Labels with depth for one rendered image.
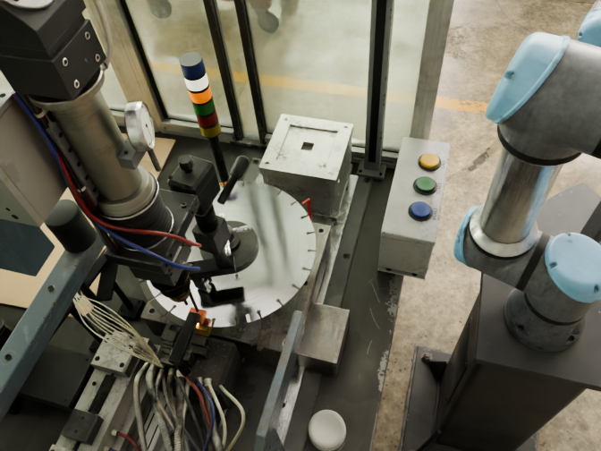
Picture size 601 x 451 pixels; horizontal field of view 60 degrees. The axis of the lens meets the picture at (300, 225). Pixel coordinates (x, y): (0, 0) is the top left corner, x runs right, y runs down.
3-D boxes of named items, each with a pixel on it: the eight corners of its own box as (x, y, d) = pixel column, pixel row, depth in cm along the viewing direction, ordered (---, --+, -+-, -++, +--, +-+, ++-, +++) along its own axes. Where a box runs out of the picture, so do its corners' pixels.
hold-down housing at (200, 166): (211, 226, 86) (180, 140, 70) (236, 235, 85) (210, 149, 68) (194, 253, 83) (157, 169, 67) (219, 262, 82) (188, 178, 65)
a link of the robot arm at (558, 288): (579, 335, 94) (611, 300, 83) (508, 300, 99) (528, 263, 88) (599, 285, 100) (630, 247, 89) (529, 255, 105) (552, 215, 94)
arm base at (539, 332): (579, 293, 110) (598, 269, 102) (581, 360, 101) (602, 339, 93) (505, 278, 113) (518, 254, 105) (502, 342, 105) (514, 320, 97)
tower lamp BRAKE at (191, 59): (188, 63, 103) (184, 50, 101) (208, 65, 102) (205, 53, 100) (179, 77, 101) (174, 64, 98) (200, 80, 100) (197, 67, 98)
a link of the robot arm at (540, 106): (516, 301, 99) (630, 114, 52) (444, 266, 105) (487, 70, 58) (540, 251, 103) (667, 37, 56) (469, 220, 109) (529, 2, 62)
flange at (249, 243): (195, 270, 96) (191, 263, 94) (207, 222, 102) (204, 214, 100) (254, 273, 95) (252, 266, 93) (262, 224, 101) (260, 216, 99)
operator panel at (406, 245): (397, 178, 132) (402, 135, 120) (441, 185, 129) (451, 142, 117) (376, 270, 116) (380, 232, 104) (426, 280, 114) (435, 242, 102)
